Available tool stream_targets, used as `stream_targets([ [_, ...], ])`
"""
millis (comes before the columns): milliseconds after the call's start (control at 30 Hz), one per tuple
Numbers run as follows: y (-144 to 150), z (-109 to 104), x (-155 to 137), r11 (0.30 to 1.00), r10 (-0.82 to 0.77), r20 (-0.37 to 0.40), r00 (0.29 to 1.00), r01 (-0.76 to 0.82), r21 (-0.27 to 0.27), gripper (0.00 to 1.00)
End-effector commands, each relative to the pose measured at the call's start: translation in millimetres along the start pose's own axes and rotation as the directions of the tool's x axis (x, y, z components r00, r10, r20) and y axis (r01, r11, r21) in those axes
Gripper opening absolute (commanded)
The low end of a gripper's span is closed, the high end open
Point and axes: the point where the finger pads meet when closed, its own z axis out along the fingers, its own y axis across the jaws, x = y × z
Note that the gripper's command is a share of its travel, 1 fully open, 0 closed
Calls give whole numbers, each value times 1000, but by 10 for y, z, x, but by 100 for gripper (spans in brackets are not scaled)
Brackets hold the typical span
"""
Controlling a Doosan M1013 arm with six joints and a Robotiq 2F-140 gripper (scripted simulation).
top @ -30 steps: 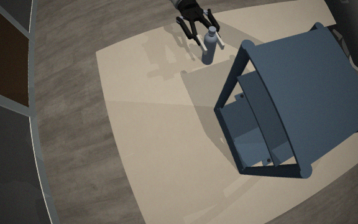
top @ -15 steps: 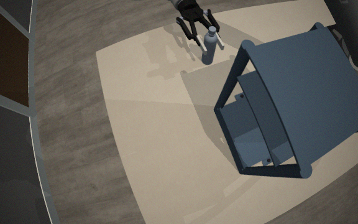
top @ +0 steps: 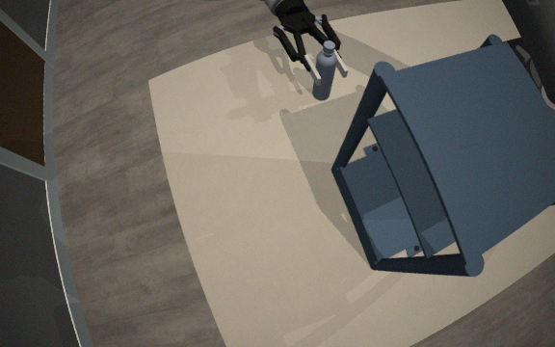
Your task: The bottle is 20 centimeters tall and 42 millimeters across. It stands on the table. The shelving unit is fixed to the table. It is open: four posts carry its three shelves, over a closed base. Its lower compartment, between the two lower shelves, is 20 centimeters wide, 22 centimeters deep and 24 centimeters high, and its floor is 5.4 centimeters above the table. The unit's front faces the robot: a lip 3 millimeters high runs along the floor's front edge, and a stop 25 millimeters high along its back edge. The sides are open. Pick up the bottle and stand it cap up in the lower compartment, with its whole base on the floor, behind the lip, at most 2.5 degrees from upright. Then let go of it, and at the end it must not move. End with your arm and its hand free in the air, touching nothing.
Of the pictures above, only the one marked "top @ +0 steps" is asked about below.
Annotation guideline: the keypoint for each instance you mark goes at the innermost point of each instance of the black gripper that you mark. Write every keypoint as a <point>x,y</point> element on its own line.
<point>296,18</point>

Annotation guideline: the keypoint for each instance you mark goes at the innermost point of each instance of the blue shelving unit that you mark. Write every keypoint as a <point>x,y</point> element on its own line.
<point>479,125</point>

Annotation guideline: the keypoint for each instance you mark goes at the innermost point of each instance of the grey bottle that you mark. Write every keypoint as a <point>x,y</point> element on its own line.
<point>325,64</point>

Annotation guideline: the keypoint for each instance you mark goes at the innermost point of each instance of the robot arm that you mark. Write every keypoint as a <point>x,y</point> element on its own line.
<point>535,22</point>

